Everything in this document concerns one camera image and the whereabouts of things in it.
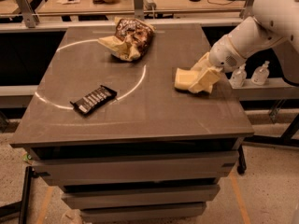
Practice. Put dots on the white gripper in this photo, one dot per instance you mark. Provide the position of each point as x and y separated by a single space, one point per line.
224 57

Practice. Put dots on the yellow sponge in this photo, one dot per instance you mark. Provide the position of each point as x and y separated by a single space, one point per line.
184 79

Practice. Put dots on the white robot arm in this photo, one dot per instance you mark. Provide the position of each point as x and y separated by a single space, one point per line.
271 23

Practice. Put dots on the black rxbar chocolate bar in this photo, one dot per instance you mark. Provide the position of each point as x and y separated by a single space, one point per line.
88 103

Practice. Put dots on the left sanitizer bottle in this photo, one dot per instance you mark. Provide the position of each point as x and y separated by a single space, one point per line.
238 77

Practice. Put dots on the sanitizer bottle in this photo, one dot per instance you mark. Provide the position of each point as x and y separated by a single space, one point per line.
238 77
260 74

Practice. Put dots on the right sanitizer bottle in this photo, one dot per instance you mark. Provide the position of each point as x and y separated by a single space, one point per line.
260 74

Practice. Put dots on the crumpled chip bag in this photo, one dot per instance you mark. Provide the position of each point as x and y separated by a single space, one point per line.
131 39

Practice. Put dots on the white power strip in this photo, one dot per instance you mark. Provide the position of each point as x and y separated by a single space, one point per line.
149 4

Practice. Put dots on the top grey drawer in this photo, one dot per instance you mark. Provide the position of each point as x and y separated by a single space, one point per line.
131 169

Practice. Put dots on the grey drawer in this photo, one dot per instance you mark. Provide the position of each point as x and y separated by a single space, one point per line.
131 169
140 197
144 212

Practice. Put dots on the black caster leg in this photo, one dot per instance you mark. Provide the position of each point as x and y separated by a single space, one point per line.
242 167

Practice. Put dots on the grey drawer cabinet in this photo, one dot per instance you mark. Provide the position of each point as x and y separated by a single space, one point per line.
147 117

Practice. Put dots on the middle grey drawer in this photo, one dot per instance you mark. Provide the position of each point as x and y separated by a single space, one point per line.
140 197

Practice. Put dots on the bottom grey drawer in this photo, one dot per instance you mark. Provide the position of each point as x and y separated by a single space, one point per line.
144 212

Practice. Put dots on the right metal bracket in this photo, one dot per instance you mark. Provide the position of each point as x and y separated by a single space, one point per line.
249 0

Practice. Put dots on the metal bracket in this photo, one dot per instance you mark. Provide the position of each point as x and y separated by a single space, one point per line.
138 8
30 18
249 0

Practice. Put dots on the middle metal bracket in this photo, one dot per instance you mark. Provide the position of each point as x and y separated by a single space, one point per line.
138 8

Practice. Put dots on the left metal bracket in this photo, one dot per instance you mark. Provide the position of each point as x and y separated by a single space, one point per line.
30 18

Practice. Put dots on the black frame leg left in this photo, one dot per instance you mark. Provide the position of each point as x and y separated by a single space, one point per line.
21 207

